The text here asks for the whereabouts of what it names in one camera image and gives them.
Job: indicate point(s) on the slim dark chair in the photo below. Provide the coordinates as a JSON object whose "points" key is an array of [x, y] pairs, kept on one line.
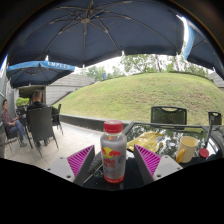
{"points": [[57, 118]]}

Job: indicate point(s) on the flat round red coaster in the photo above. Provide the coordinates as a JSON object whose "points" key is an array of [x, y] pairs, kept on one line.
{"points": [[204, 153]]}

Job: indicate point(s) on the yellow foil bag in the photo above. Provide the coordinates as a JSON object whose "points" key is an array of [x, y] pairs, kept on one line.
{"points": [[145, 140]]}

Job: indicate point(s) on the person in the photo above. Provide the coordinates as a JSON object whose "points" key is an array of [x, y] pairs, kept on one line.
{"points": [[36, 100], [11, 125]]}

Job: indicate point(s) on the blue-rimmed dark parasol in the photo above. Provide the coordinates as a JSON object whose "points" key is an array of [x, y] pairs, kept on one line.
{"points": [[36, 75]]}

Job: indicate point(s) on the dark wicker chair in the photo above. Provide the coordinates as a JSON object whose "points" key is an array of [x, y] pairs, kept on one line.
{"points": [[40, 125]]}

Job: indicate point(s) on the large dark blue parasol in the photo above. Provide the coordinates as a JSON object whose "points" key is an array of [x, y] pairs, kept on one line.
{"points": [[100, 30]]}

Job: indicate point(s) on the wide black plastic chair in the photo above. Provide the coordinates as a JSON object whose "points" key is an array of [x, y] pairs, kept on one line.
{"points": [[168, 116]]}

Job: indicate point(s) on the grey building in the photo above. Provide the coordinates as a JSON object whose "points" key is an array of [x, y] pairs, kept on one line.
{"points": [[217, 80], [66, 88]]}

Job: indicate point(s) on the red-capped drink bottle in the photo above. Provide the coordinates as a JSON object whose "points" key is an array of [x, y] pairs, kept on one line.
{"points": [[113, 150]]}

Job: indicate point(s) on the low dark stone wall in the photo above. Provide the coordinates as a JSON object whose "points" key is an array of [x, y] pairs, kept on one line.
{"points": [[83, 121]]}

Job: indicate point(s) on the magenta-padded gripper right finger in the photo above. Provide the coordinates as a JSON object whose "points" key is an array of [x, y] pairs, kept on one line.
{"points": [[150, 160]]}

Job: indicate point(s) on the grey parasol pole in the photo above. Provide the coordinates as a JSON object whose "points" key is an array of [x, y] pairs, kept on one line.
{"points": [[209, 135]]}

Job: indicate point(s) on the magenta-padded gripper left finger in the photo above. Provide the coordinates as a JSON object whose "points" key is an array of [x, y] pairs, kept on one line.
{"points": [[78, 160]]}

